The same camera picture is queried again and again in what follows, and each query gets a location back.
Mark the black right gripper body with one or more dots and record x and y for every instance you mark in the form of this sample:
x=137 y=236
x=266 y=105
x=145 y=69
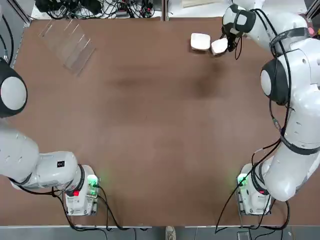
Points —
x=231 y=36

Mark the white paper box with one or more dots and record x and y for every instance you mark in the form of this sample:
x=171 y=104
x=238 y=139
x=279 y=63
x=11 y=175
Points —
x=219 y=47
x=200 y=41

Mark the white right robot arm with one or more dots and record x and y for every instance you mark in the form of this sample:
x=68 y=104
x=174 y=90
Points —
x=295 y=125

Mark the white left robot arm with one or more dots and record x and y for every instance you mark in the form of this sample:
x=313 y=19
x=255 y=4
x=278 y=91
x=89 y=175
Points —
x=25 y=155

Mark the clear stepped plastic holder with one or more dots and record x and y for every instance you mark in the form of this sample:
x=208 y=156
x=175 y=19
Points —
x=70 y=47

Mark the beige folded cloth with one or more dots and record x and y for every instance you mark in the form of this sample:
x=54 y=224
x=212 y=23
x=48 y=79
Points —
x=200 y=3

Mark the person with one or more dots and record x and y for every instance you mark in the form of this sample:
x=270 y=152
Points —
x=170 y=232

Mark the aluminium frame post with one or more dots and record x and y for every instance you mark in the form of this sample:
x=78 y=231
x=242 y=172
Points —
x=27 y=22
x=165 y=10
x=312 y=8

